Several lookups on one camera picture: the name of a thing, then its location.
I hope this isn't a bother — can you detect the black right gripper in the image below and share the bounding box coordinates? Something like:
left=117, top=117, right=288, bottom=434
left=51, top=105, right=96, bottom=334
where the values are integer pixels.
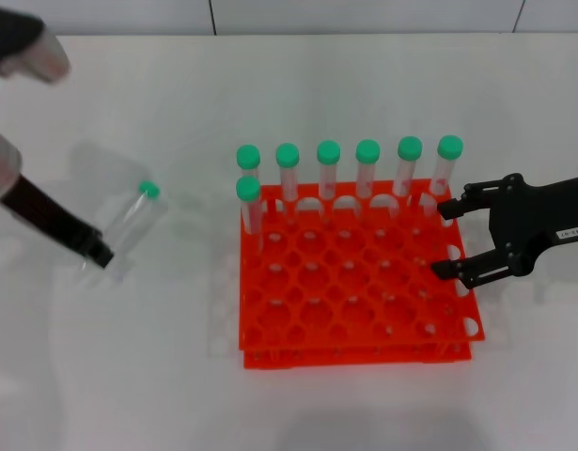
left=430, top=172, right=578, bottom=291

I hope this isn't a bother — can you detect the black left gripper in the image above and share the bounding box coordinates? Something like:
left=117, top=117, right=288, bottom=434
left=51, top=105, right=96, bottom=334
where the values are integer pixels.
left=0, top=173, right=117, bottom=271

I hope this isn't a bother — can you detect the clear test tube green cap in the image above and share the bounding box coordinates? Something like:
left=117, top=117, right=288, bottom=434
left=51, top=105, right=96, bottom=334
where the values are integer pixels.
left=235, top=176, right=267, bottom=253
left=74, top=180, right=170, bottom=283
left=354, top=138, right=382, bottom=212
left=315, top=139, right=342, bottom=222
left=391, top=135, right=424, bottom=212
left=235, top=144, right=266, bottom=215
left=274, top=143, right=302, bottom=225
left=422, top=134, right=464, bottom=220

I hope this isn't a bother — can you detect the orange plastic test tube rack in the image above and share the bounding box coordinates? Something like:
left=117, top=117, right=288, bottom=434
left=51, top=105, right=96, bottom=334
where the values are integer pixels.
left=236, top=179, right=486, bottom=371

